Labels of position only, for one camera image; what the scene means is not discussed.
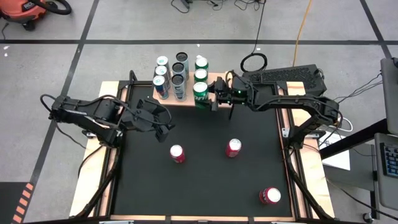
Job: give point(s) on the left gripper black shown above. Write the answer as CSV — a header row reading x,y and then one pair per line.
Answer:
x,y
146,119

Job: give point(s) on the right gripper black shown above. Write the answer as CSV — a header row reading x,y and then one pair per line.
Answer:
x,y
225,98

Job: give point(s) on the green soda can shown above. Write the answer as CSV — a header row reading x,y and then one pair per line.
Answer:
x,y
201,63
200,74
200,93

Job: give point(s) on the red soda can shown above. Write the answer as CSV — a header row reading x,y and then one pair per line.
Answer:
x,y
178,155
270,196
233,148

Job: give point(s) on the white Celsius energy drink can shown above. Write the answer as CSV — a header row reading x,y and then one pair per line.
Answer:
x,y
182,57
178,68
178,87

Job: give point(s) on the blue silver energy drink can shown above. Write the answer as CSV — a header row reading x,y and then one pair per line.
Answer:
x,y
160,85
160,70
162,60

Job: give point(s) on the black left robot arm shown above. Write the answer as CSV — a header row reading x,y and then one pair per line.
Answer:
x,y
81,112

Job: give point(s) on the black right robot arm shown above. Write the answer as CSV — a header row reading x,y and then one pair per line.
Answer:
x,y
295,99

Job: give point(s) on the small wooden shelf black legs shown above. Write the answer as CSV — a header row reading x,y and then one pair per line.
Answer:
x,y
224,99

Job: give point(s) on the black table mat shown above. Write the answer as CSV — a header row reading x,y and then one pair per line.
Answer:
x,y
186,193

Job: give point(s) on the white paper sheet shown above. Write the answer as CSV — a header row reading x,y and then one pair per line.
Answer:
x,y
337,158

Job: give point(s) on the black cart beam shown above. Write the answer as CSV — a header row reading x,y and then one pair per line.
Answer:
x,y
354,140

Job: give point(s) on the orange striped floor mat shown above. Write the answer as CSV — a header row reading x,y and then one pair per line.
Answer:
x,y
18,202

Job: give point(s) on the grey monitor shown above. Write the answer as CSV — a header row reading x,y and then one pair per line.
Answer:
x,y
390,93

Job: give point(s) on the orange shop vacuum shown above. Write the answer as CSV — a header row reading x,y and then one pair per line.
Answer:
x,y
21,9

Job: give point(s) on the grey keyboard console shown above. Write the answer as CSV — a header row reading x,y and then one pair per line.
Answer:
x,y
388,174

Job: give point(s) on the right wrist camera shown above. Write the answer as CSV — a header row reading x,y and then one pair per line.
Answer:
x,y
240,84

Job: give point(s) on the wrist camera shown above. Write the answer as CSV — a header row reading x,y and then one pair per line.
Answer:
x,y
150,105
240,84

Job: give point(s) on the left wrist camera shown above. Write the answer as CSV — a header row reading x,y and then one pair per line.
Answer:
x,y
150,105

